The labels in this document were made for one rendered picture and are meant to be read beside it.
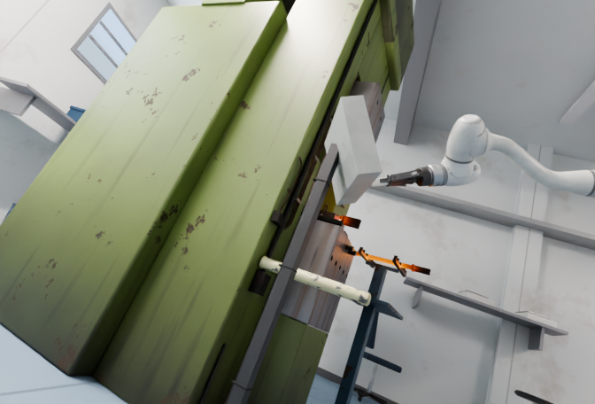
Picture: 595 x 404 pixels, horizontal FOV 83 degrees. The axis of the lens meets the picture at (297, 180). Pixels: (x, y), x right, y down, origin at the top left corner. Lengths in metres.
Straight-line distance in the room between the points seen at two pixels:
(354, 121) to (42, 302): 1.45
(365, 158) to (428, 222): 3.91
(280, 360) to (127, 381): 0.56
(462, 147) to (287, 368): 1.08
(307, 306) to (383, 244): 3.34
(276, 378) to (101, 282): 0.79
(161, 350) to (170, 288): 0.22
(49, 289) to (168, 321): 0.57
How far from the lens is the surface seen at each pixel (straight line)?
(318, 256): 1.56
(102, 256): 1.66
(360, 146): 1.09
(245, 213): 1.43
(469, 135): 1.38
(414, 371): 4.64
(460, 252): 4.92
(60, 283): 1.78
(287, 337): 1.54
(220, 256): 1.42
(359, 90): 1.98
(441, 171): 1.43
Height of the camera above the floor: 0.47
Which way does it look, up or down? 21 degrees up
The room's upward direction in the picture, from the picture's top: 23 degrees clockwise
